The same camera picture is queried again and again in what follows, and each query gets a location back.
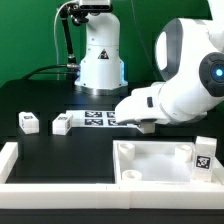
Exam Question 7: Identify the grey hose at robot base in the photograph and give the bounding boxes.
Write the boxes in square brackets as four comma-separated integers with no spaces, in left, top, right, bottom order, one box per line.
[53,0,76,66]

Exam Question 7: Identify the fiducial marker sheet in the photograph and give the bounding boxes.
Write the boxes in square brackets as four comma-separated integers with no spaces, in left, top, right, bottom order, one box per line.
[65,110,134,129]

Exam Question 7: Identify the white U-shaped obstacle fence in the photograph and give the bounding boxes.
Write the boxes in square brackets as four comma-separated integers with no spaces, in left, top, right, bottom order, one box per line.
[0,142,224,209]

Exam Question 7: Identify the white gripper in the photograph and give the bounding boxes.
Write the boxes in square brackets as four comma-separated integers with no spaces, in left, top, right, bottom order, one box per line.
[115,83,170,124]

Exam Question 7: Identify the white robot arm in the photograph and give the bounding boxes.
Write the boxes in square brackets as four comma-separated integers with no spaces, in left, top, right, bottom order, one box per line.
[63,0,224,124]

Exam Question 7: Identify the white square table top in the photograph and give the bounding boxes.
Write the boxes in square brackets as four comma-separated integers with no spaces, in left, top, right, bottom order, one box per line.
[113,140,224,185]

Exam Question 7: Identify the black cable on table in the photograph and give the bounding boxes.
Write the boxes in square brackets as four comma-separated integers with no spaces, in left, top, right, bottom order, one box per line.
[21,63,81,81]

